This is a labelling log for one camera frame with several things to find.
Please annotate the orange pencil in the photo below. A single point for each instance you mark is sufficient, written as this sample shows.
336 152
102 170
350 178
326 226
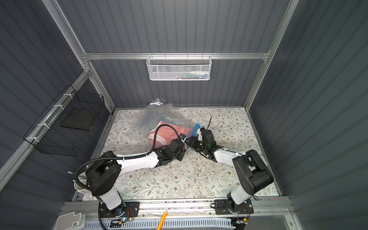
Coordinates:
162 220

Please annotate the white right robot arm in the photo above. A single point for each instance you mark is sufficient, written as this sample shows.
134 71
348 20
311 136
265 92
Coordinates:
252 172

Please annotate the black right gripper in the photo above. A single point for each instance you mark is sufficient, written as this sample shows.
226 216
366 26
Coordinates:
200 139

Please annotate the blue white striped garment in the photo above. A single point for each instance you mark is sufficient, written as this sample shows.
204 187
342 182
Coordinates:
150 121

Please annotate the white plastic bracket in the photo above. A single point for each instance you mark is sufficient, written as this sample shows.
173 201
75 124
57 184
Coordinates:
71 221

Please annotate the white wire wall basket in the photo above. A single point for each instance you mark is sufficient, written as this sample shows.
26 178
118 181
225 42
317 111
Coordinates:
179 69

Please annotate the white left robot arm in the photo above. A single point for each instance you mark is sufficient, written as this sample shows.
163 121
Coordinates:
103 172

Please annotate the red white striped tank top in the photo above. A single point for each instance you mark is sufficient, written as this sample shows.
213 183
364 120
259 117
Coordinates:
165 134

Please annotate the white vented cable duct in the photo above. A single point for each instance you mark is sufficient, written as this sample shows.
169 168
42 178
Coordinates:
172 224

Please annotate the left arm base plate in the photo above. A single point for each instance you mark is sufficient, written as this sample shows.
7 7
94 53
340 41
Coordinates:
125 210

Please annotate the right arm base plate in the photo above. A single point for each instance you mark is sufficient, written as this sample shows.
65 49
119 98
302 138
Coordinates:
226 207

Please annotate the black wire wall basket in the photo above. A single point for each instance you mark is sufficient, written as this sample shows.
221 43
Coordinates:
64 129

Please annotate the aluminium corner frame post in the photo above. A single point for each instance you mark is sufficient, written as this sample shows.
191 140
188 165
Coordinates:
281 29

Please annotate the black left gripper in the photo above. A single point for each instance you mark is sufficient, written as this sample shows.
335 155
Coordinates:
182 142

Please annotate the clear vacuum bag blue zipper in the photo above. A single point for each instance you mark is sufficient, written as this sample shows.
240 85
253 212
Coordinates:
168 113

